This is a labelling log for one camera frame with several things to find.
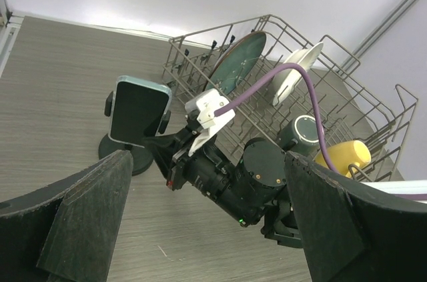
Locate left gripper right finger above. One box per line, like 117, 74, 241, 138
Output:
284, 151, 426, 281

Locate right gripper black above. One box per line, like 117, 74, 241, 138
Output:
141, 127, 201, 191

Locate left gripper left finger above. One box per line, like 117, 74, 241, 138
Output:
1, 151, 133, 281

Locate black phone stand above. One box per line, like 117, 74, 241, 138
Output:
97, 91, 173, 177

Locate black smartphone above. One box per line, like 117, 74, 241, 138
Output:
108, 75, 172, 147

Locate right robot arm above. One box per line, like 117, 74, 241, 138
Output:
143, 127, 302, 249

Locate teal ceramic plate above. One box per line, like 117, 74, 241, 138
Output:
204, 31, 267, 95

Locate dark green mug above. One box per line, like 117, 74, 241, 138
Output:
278, 115, 319, 157

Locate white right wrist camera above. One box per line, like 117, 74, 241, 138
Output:
185, 89, 236, 157

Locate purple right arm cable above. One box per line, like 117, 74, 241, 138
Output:
215, 63, 427, 201

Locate grey wire dish rack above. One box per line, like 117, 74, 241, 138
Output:
162, 15, 418, 182

